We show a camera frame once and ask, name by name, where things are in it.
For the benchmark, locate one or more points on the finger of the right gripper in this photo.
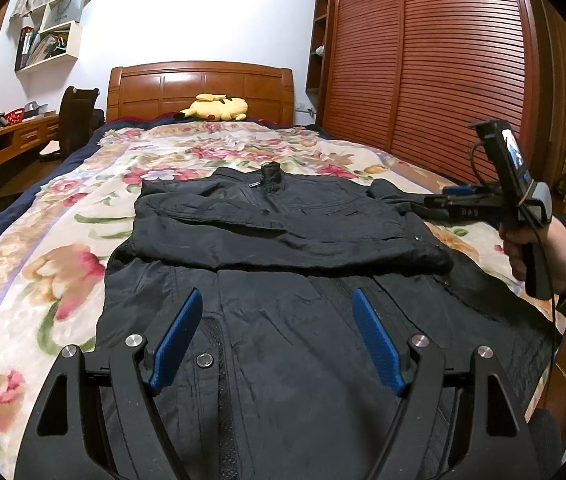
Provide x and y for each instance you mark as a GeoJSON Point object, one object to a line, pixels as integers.
{"type": "Point", "coordinates": [464, 190]}

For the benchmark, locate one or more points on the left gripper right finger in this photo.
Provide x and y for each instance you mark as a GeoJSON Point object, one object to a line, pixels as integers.
{"type": "Point", "coordinates": [387, 347]}

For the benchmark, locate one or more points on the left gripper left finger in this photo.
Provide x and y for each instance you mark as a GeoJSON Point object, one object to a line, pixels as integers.
{"type": "Point", "coordinates": [168, 338]}

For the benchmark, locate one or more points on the black jacket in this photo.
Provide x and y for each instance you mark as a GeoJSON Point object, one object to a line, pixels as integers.
{"type": "Point", "coordinates": [277, 382]}

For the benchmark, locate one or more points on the person's right hand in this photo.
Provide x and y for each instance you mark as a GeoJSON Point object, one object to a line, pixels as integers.
{"type": "Point", "coordinates": [552, 238]}

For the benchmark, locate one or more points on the red louvered wardrobe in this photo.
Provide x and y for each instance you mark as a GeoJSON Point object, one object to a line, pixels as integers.
{"type": "Point", "coordinates": [411, 77]}

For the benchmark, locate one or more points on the floral bed blanket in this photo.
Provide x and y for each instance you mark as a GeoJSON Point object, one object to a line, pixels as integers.
{"type": "Point", "coordinates": [55, 242]}

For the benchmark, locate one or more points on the yellow plush toy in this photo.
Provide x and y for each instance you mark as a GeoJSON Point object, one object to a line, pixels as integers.
{"type": "Point", "coordinates": [215, 108]}

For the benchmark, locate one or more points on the dark wooden chair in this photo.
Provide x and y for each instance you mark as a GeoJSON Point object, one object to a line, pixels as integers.
{"type": "Point", "coordinates": [77, 120]}

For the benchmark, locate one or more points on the wooden headboard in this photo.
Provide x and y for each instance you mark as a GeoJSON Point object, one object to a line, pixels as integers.
{"type": "Point", "coordinates": [150, 91]}

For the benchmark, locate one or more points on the red basket on desk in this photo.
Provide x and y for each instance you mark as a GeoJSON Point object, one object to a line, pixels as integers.
{"type": "Point", "coordinates": [15, 116]}

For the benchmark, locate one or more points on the phone on gripper mount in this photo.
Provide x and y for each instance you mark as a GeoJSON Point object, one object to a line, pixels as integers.
{"type": "Point", "coordinates": [502, 149]}

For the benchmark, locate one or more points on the white wall shelf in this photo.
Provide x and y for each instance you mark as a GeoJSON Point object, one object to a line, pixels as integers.
{"type": "Point", "coordinates": [50, 33]}

